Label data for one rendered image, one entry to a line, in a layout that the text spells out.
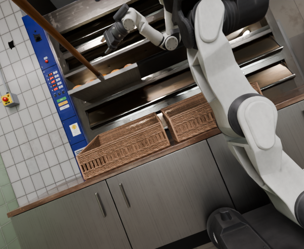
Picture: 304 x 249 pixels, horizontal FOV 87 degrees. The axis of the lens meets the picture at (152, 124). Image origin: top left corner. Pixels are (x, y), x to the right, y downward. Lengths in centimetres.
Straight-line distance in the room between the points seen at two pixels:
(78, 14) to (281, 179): 191
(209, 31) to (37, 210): 121
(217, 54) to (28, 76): 172
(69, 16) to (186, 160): 167
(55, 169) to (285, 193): 164
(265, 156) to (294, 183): 14
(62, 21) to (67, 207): 159
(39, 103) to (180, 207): 151
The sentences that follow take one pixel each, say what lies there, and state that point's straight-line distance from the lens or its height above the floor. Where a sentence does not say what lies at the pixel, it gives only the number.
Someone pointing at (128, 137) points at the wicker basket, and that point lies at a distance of 96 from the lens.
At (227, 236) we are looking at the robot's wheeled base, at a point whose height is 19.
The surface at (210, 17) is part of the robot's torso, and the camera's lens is 61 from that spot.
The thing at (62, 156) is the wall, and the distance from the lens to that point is 171.
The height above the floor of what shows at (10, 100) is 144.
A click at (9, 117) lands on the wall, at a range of 202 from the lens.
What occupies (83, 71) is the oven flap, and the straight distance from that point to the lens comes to 153.
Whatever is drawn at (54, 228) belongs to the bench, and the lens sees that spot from 122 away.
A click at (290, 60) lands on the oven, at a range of 192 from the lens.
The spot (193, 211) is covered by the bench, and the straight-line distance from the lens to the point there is 101.
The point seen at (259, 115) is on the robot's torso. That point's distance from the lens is 55.
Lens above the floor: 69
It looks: 3 degrees up
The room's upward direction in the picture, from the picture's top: 22 degrees counter-clockwise
